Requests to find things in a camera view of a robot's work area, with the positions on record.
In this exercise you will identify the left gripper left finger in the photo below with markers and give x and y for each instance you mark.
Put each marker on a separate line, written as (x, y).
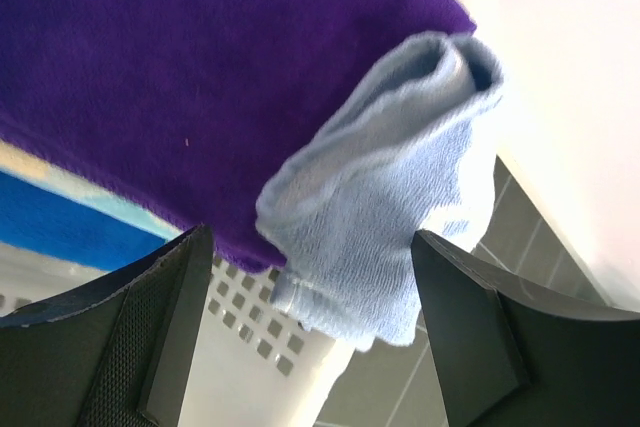
(116, 351)

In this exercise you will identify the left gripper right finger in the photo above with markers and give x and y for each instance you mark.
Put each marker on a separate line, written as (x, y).
(509, 352)

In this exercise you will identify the light blue white towel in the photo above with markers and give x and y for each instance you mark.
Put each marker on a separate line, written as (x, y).
(412, 148)

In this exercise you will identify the purple towel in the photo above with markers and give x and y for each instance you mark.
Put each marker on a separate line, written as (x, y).
(188, 107)

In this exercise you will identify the white plastic basket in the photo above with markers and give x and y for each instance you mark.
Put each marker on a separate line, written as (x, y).
(252, 366)

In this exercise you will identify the blue folded towel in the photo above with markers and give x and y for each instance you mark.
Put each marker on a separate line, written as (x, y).
(43, 222)

